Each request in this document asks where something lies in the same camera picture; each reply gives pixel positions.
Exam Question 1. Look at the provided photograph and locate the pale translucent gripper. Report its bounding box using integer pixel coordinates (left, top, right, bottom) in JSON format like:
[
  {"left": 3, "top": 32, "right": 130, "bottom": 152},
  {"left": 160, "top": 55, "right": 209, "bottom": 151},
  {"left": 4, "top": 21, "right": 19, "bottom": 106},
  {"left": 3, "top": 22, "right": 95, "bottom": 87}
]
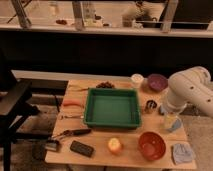
[{"left": 164, "top": 113, "right": 182, "bottom": 132}]

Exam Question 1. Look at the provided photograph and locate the yellow red apple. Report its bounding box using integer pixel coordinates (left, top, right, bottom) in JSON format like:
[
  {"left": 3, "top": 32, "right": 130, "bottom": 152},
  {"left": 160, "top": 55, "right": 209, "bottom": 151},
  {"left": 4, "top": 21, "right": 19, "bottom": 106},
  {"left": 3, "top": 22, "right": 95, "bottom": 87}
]
[{"left": 108, "top": 138, "right": 122, "bottom": 155}]

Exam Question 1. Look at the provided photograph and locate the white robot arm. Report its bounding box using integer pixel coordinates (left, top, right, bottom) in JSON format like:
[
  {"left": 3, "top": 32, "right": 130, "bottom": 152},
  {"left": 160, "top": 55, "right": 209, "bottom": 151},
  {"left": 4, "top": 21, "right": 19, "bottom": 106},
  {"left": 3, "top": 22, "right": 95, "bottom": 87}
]
[{"left": 160, "top": 66, "right": 213, "bottom": 132}]

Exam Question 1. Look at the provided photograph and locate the small metal cup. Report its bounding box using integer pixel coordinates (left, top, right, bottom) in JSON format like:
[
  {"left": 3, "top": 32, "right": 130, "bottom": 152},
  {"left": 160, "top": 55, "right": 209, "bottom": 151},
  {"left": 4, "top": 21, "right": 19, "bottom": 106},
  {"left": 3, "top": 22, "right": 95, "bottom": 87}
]
[{"left": 145, "top": 100, "right": 157, "bottom": 114}]

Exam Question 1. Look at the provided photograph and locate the white plastic cup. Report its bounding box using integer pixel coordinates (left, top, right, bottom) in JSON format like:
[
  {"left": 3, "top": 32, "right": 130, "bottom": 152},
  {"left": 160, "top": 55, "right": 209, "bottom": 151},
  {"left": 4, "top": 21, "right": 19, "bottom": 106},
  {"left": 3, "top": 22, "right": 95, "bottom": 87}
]
[{"left": 131, "top": 74, "right": 144, "bottom": 88}]

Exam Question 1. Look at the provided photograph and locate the blue sponge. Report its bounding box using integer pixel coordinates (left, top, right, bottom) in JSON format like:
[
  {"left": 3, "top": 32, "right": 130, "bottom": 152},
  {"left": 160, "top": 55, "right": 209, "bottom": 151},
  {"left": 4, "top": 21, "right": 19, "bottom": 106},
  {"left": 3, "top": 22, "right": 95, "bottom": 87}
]
[{"left": 158, "top": 106, "right": 166, "bottom": 115}]

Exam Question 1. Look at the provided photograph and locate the red bowl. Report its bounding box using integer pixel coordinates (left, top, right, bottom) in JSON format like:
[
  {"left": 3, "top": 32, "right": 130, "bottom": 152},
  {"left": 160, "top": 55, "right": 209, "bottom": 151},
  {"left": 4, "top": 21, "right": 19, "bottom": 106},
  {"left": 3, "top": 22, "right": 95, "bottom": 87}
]
[{"left": 138, "top": 132, "right": 166, "bottom": 161}]

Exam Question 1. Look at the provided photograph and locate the light blue cloth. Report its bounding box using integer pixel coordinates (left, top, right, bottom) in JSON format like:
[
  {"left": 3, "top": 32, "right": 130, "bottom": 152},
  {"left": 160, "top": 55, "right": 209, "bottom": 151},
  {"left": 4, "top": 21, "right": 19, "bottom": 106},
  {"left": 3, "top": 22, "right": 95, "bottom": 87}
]
[{"left": 172, "top": 143, "right": 195, "bottom": 165}]

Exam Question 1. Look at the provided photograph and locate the purple bowl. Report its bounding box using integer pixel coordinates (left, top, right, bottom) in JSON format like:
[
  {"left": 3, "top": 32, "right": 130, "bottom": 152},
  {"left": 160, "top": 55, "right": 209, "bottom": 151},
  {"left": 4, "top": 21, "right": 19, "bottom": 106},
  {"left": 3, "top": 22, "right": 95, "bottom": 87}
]
[{"left": 147, "top": 74, "right": 168, "bottom": 92}]

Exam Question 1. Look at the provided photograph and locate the green plastic tray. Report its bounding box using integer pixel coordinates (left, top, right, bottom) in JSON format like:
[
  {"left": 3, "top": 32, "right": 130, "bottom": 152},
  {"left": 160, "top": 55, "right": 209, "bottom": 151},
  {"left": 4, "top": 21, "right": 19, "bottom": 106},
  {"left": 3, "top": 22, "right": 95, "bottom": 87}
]
[{"left": 84, "top": 88, "right": 141, "bottom": 129}]

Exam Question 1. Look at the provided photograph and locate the black rectangular block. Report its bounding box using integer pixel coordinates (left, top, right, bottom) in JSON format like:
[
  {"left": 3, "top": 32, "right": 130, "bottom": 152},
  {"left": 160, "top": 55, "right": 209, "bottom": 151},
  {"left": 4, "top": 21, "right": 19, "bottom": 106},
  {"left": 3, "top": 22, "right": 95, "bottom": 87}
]
[{"left": 70, "top": 141, "right": 94, "bottom": 157}]

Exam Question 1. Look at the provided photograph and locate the orange carrot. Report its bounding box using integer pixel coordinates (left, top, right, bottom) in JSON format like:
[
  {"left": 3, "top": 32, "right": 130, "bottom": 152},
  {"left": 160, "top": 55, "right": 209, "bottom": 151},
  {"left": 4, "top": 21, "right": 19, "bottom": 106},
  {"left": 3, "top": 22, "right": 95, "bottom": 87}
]
[{"left": 62, "top": 100, "right": 84, "bottom": 108}]

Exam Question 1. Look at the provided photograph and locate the metal spoon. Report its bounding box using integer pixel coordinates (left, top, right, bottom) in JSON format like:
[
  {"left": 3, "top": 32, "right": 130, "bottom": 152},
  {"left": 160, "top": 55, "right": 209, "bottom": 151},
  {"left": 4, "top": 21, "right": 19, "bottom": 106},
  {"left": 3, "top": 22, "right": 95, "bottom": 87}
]
[{"left": 59, "top": 115, "right": 84, "bottom": 120}]

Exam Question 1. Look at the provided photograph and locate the black stand on left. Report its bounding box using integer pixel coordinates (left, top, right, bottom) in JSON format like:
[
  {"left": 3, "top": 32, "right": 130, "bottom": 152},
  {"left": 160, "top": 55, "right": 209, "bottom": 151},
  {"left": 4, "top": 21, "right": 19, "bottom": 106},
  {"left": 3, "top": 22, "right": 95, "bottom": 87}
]
[{"left": 0, "top": 49, "right": 51, "bottom": 171}]

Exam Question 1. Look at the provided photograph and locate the black handled tool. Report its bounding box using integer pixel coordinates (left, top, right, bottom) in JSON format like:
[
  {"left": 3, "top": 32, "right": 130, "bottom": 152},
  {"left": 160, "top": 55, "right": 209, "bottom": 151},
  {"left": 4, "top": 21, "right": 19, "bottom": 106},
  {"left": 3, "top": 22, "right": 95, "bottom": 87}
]
[{"left": 52, "top": 129, "right": 92, "bottom": 139}]

